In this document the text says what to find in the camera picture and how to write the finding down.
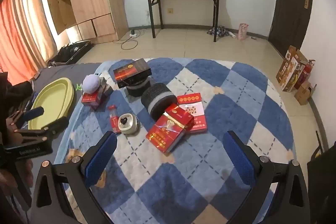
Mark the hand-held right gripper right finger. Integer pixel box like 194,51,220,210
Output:
223,131,310,224

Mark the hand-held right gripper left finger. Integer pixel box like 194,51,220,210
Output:
31,131,118,224

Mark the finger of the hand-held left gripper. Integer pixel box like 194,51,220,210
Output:
8,106,45,132
13,116,69,142

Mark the yellow-green plastic basin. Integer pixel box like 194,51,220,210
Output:
28,77,77,130

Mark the red lighter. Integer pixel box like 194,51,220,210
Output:
108,105,120,134

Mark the red cigarette pack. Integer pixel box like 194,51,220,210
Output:
163,105,195,131
81,91,104,111
146,112,188,153

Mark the red white cigarette carton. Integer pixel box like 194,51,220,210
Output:
177,93,208,134

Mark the black foam cylinder grey band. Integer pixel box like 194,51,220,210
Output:
126,77,153,98

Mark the black foam cylinder white band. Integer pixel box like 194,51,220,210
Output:
141,83,176,121

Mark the black red cigarette carton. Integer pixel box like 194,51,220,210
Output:
113,58,151,89

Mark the person's left hand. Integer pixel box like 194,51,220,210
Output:
0,160,33,195

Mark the round tin with heart knob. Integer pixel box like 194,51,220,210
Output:
118,113,139,136

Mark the purple plush ball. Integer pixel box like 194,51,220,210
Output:
82,74,101,94

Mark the blue white chequered blanket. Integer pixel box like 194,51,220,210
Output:
54,57,297,224

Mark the silver small box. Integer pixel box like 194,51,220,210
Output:
98,77,114,97

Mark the black suitcase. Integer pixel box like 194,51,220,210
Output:
47,40,94,67

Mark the orange curtain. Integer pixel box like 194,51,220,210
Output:
0,0,58,83

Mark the small brown cardboard box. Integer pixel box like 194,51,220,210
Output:
294,81,317,105

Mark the printed cardboard box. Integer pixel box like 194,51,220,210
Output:
276,46,307,92

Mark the red fire extinguisher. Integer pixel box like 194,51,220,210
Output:
294,59,315,90

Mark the pink box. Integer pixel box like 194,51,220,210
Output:
238,23,249,41

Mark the chequered clothes pile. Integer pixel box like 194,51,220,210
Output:
207,26,231,37

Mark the dark brown door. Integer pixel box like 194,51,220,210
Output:
268,0,314,52

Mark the floor cable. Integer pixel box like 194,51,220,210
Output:
113,35,138,51

